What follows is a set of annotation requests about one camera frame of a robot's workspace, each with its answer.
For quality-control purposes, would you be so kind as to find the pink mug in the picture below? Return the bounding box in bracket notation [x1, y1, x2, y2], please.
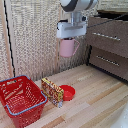
[59, 37, 81, 59]

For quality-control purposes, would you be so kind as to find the brown wooden drawer cabinet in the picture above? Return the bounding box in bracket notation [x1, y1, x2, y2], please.
[85, 9, 128, 83]

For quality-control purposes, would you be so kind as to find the red plastic bowl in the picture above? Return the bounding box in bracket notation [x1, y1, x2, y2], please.
[58, 84, 77, 102]

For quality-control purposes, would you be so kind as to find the red basket with blue rim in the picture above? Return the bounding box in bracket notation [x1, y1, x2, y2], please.
[0, 75, 49, 128]

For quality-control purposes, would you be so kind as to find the silver drawer handle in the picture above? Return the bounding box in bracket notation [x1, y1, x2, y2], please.
[96, 54, 125, 68]
[92, 31, 122, 42]

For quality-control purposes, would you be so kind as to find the granola bars cardboard box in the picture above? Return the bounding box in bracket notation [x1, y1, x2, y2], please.
[40, 77, 65, 109]

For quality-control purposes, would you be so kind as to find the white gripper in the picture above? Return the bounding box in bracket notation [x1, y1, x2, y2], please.
[55, 19, 89, 40]

